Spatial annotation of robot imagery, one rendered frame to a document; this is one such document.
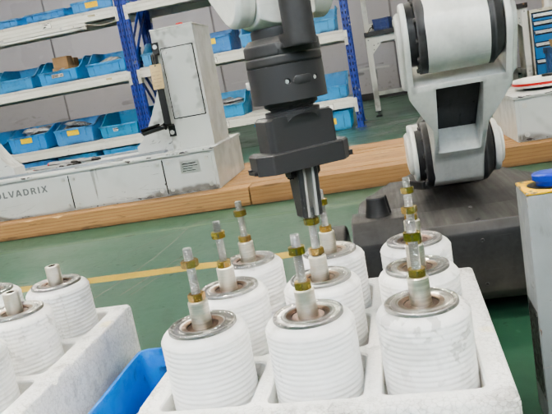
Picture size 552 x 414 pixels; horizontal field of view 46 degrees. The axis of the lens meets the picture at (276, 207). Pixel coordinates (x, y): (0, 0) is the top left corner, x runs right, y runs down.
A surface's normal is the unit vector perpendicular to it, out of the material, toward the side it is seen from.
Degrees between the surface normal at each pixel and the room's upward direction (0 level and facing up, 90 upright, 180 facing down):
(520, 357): 0
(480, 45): 123
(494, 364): 0
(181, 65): 90
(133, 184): 90
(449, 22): 84
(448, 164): 130
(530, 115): 90
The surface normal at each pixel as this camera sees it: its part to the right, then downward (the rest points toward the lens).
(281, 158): 0.39, 0.11
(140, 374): 0.97, -0.18
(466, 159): 0.00, 0.79
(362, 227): -0.23, -0.52
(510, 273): -0.14, 0.22
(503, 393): -0.18, -0.97
